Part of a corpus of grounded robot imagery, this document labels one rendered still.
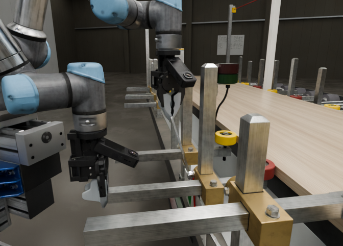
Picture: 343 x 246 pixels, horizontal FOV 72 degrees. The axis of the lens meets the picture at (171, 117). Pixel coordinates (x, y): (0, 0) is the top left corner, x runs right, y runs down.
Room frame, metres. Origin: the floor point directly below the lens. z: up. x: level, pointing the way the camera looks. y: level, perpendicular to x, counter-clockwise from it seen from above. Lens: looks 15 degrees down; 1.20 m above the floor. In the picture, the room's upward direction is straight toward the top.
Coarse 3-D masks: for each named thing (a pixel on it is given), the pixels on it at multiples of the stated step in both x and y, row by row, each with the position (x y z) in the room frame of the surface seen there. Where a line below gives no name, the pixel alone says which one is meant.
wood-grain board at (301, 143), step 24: (192, 96) 1.67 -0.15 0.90; (216, 96) 1.67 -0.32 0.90; (240, 96) 1.67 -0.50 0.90; (264, 96) 1.67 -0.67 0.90; (288, 96) 1.67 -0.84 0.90; (216, 120) 1.07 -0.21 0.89; (288, 120) 1.05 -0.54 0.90; (312, 120) 1.05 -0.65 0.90; (336, 120) 1.05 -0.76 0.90; (288, 144) 0.75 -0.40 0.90; (312, 144) 0.75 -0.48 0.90; (336, 144) 0.75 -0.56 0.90; (288, 168) 0.58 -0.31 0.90; (312, 168) 0.58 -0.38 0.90; (336, 168) 0.58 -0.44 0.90; (312, 192) 0.46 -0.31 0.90
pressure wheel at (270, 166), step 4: (268, 160) 0.61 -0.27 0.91; (268, 164) 0.59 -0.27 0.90; (272, 164) 0.59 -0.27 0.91; (268, 168) 0.57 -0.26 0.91; (272, 168) 0.57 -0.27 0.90; (268, 172) 0.56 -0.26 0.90; (272, 172) 0.57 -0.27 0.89; (264, 176) 0.56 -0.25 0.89; (268, 176) 0.56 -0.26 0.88; (272, 176) 0.57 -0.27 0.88; (264, 180) 0.56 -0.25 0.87
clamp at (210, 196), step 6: (198, 174) 0.60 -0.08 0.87; (210, 174) 0.60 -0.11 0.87; (204, 180) 0.57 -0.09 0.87; (210, 180) 0.57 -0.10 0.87; (216, 180) 0.57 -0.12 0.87; (204, 186) 0.54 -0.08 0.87; (210, 186) 0.54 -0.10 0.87; (222, 186) 0.54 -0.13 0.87; (204, 192) 0.54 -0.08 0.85; (210, 192) 0.53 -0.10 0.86; (216, 192) 0.53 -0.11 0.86; (222, 192) 0.53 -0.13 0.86; (204, 198) 0.53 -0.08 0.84; (210, 198) 0.53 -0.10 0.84; (216, 198) 0.53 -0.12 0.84; (222, 198) 0.53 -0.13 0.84; (210, 204) 0.53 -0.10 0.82; (216, 204) 0.53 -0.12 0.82
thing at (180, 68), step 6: (168, 60) 0.69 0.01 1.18; (174, 60) 0.70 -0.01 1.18; (180, 60) 0.71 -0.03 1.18; (168, 66) 0.69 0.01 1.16; (174, 66) 0.67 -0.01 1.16; (180, 66) 0.68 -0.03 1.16; (174, 72) 0.66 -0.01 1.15; (180, 72) 0.65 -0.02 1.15; (186, 72) 0.65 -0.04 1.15; (180, 78) 0.64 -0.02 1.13; (186, 78) 0.63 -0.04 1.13; (192, 78) 0.64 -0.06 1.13; (180, 84) 0.64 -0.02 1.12; (186, 84) 0.63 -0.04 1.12; (192, 84) 0.64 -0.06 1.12
